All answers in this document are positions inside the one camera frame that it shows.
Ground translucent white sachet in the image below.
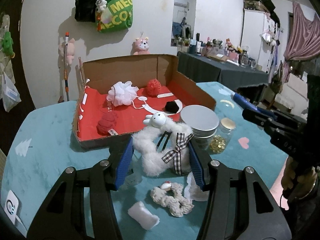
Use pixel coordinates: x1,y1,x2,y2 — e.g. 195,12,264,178
184,172,209,202

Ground white fluffy bunny scrunchie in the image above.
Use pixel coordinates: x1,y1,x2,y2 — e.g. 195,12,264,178
132,112,194,177

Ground cream knitted scrunchie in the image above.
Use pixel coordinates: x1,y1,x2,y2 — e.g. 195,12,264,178
150,181,194,217

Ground white cloth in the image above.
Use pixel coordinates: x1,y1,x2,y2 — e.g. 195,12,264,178
127,201,160,230

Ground red knitted pouch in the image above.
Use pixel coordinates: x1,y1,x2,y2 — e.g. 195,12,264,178
97,111,118,136

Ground black fluffy pompom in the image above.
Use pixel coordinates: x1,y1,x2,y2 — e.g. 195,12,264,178
164,101,180,114

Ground white mesh bath pouf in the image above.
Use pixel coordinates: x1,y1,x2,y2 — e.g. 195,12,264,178
106,81,148,109

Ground red mesh bath pouf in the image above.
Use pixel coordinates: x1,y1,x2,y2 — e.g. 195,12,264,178
145,79,162,96

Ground person right hand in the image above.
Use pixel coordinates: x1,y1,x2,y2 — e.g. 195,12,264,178
281,157,317,202

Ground small jar golden capsules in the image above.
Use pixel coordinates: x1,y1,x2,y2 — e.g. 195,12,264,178
209,118,236,154

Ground large glass jar metal lid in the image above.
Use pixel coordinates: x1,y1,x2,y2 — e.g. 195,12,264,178
180,105,220,149

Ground dark cloth side table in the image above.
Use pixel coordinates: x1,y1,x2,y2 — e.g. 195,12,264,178
177,52,268,90

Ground cardboard box red lining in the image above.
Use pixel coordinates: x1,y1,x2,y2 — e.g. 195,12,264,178
73,54,216,149

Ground white wardrobe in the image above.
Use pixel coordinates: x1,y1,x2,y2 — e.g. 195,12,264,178
240,10,276,69

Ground pink curtain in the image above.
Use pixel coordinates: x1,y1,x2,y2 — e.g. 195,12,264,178
282,2,319,83

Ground pink cat plush hanging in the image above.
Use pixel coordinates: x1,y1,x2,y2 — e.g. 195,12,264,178
133,37,150,55

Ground white charger device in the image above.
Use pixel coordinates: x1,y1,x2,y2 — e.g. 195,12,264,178
4,190,19,225

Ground plastic bag on door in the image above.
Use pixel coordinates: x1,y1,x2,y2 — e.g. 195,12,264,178
2,73,21,112

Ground green tote bag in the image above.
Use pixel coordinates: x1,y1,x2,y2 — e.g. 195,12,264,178
95,0,133,33

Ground green plush toy on door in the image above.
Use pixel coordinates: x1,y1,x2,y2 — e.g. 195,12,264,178
2,31,15,58

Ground wall mirror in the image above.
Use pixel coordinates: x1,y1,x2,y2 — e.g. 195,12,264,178
171,0,196,47

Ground pink plush on wall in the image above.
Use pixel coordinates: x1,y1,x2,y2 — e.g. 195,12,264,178
59,38,75,65

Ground mop handle orange tip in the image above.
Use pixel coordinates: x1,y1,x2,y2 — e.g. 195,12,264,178
64,32,69,101

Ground white panda plush keychain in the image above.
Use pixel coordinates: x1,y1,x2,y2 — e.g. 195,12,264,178
95,0,107,13

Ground black bag on wall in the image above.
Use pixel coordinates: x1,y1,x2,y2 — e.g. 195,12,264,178
74,0,97,23

